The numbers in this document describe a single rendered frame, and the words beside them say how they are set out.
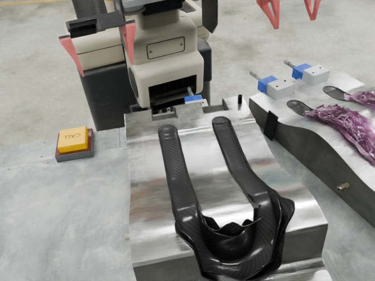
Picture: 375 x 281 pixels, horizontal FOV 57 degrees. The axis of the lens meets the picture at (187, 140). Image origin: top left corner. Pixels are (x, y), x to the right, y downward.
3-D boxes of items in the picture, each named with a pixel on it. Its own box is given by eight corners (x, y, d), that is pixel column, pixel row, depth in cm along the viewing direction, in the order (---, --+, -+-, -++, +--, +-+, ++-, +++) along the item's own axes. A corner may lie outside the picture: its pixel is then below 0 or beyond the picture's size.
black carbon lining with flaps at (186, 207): (156, 134, 70) (150, 96, 64) (232, 121, 72) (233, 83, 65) (187, 304, 44) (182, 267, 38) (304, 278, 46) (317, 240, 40)
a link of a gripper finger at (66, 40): (110, 70, 64) (95, 18, 61) (71, 80, 62) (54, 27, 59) (107, 70, 70) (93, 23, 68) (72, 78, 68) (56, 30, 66)
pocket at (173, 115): (152, 122, 76) (150, 109, 73) (176, 119, 76) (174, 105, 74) (154, 135, 72) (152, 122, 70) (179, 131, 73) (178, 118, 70)
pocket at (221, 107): (200, 115, 77) (199, 101, 74) (222, 111, 77) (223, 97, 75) (204, 127, 73) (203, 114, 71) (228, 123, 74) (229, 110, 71)
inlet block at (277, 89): (243, 84, 90) (244, 66, 86) (258, 78, 91) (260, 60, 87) (274, 109, 81) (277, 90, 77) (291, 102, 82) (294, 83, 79)
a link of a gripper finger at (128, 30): (145, 62, 65) (133, 10, 63) (109, 71, 64) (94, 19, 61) (139, 62, 72) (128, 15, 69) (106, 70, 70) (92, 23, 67)
